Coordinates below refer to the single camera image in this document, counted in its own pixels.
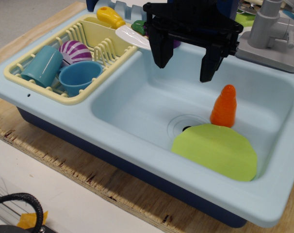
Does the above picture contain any green purple toy eggplant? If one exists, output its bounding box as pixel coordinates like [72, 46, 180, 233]
[131, 20, 148, 36]

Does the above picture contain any wooden board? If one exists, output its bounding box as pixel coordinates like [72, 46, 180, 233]
[0, 0, 294, 233]

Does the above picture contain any teal toy cup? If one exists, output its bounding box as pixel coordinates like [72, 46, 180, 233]
[21, 46, 63, 88]

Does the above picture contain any grey toy faucet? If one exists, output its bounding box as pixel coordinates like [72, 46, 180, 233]
[236, 0, 294, 73]

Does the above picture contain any yellow dish rack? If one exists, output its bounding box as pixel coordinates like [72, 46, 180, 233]
[3, 14, 138, 105]

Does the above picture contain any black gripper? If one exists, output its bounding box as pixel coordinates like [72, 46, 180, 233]
[143, 0, 243, 82]

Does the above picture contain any blue toy cup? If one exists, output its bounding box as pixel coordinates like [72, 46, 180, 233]
[58, 61, 103, 97]

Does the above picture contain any black braided cable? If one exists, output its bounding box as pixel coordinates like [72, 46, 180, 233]
[0, 193, 44, 230]

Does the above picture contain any yellow tape piece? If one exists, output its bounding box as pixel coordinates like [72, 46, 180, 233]
[16, 213, 37, 230]

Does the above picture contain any yellow handled toy knife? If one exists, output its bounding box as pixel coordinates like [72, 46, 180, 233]
[96, 6, 151, 50]

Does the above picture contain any orange toy carrot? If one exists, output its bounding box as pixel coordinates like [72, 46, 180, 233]
[210, 84, 237, 128]

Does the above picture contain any purple white striped toy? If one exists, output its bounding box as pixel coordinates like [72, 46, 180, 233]
[58, 40, 92, 66]

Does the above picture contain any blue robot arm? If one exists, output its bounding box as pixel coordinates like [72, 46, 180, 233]
[143, 0, 243, 83]

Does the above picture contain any light blue toy sink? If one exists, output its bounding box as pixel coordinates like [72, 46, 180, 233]
[0, 9, 294, 228]

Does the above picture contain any lime green plate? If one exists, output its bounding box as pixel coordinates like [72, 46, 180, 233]
[171, 124, 257, 182]

